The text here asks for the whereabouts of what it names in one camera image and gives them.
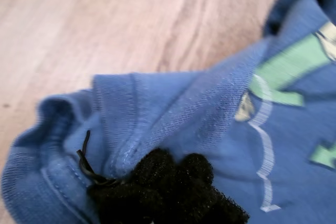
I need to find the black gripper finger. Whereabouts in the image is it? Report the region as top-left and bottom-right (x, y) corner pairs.
(167, 152), (249, 224)
(88, 148), (179, 224)

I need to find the blue printed T-shirt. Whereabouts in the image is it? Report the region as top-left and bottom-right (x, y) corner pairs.
(0, 0), (336, 224)

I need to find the black cable tie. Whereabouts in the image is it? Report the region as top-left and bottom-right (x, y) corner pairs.
(76, 130), (124, 186)

